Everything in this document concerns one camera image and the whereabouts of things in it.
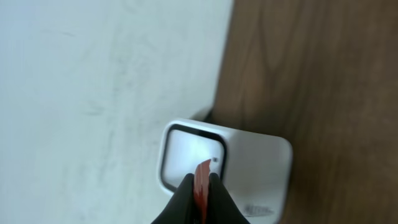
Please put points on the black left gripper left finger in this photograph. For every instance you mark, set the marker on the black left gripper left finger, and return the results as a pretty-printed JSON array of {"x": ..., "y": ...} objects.
[{"x": 181, "y": 207}]

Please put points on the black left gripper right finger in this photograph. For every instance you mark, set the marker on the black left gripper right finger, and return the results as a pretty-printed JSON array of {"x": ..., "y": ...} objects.
[{"x": 221, "y": 208}]

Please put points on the red stick sachet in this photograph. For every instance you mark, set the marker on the red stick sachet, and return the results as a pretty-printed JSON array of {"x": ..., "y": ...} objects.
[{"x": 201, "y": 188}]

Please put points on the white barcode scanner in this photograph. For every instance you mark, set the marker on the white barcode scanner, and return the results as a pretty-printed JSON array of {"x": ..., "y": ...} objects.
[{"x": 253, "y": 167}]

